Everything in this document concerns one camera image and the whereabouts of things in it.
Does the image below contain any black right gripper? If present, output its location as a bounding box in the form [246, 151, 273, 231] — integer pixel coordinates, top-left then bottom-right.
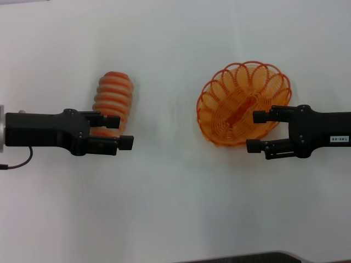
[246, 104, 351, 161]

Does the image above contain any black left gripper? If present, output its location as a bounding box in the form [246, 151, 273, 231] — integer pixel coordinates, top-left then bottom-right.
[5, 108, 134, 157]

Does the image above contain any orange striped bread loaf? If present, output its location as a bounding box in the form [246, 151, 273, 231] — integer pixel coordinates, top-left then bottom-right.
[89, 71, 135, 141]

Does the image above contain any orange wire basket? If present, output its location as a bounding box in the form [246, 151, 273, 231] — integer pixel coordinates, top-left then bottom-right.
[195, 60, 293, 149]

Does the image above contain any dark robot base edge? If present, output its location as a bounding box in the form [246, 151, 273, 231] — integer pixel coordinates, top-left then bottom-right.
[172, 250, 351, 263]

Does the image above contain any dark left arm cable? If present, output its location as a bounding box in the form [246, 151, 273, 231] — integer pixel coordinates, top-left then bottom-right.
[0, 146, 35, 171]

